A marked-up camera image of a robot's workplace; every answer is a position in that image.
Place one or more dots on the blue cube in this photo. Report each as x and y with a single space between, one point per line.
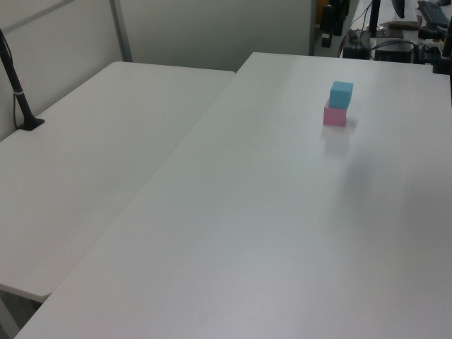
340 97

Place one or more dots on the pink cube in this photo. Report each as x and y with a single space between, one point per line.
333 118

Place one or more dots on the white side table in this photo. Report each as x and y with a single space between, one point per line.
106 141

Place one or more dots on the small black box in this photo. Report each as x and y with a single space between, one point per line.
355 53

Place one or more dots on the black equipment stack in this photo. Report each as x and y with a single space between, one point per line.
328 21

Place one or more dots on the yellow wooden panel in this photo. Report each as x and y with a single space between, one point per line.
319 12

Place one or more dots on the black electronics box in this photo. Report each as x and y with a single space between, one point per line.
392 54

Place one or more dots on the black vertical pole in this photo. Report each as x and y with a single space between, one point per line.
374 17

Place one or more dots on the brown flat object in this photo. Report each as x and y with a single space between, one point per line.
402 25

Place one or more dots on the black table clamp stand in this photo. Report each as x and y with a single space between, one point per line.
441 65

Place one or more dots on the dark computer keyboard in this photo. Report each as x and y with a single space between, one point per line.
432 12

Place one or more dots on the grey metal partition post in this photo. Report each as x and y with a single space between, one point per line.
121 35

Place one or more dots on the black pole camera stand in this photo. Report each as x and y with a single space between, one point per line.
21 99

